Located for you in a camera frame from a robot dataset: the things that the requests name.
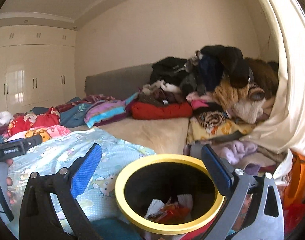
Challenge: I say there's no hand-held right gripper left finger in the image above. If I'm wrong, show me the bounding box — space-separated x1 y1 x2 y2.
19 143 103 240

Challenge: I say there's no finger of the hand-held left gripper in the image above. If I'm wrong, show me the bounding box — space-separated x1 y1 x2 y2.
18 134 43 147

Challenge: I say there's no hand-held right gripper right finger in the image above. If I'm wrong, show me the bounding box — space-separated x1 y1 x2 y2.
201 144 285 240

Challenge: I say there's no yellow-rimmed black trash bin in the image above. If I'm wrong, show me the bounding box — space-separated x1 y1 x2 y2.
115 154 225 236

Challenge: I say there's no red foil wrapper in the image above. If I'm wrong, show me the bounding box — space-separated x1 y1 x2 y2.
152 203 191 225

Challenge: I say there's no white plastic packet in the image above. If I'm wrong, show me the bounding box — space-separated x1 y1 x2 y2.
146 198 163 218

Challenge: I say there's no person's left hand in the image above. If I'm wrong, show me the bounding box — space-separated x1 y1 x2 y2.
5 158 15 205

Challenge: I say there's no pink cartoon blanket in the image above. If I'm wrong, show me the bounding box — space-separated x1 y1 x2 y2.
6 124 72 142

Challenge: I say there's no red floral cloth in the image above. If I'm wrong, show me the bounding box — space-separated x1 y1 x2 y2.
8 107 61 137

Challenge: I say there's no light blue cartoon blanket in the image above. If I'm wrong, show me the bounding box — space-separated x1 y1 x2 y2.
6 127 156 231

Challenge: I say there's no purple fleece cloth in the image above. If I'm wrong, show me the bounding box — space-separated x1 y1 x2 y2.
218 139 258 166

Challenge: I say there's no grey cloth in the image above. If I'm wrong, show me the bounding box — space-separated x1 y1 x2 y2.
189 142 206 158

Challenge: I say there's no yellow cartoon blanket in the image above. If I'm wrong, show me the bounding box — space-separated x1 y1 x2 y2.
187 116 256 145

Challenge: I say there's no teal floral quilt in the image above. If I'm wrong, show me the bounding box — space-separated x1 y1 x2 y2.
60 97 93 128

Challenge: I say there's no tiger-striped cloth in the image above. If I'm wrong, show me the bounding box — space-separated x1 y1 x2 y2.
196 111 229 128

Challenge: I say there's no person's teal trouser leg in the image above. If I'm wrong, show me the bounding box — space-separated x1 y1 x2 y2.
90 217 143 240

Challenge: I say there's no striped purple pillow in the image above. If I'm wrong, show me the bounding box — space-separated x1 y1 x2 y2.
84 92 140 128

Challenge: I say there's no white fleece garment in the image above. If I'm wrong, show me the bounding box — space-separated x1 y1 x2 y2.
233 97 268 125

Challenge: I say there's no pink cloth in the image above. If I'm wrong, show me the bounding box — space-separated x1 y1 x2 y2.
187 93 213 111

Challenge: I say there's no beige pillow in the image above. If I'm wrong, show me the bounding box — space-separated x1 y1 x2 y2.
70 116 191 156

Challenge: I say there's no cream glossy wardrobe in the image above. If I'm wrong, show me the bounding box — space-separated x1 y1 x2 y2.
0 25 77 111

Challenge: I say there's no maroon cloth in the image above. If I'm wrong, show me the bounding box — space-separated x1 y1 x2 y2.
55 94 116 111

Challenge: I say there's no yellow-brown knit garment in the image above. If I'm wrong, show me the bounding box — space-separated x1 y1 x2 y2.
212 78 253 111

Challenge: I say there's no orange bag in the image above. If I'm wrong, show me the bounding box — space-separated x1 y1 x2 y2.
282 152 305 231

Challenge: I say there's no red cushion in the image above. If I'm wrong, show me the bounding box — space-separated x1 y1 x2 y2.
131 100 193 120

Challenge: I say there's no striped plush slipper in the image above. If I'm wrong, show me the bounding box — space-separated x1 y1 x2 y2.
247 84 267 102

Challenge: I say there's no grey furry garment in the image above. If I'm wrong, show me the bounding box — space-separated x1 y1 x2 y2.
179 51 206 93

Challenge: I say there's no brown cloth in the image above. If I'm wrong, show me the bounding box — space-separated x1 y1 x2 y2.
138 88 187 106

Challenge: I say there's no grey bed headboard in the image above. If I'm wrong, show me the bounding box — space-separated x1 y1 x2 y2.
84 63 158 97

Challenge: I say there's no dark blue garment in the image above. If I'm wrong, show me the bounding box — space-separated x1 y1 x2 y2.
198 54 224 91

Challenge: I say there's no white furry cloth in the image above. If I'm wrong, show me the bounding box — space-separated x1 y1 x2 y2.
142 79 181 93

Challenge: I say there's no brown plush garment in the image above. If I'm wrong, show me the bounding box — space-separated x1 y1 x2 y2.
244 57 279 98

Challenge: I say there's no black plush garment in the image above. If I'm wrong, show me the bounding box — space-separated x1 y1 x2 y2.
199 45 251 88

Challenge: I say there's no black jacket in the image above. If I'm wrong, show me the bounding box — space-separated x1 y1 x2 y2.
150 57 191 85

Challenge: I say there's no cream curtain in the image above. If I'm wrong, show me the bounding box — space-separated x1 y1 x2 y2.
239 0 305 158

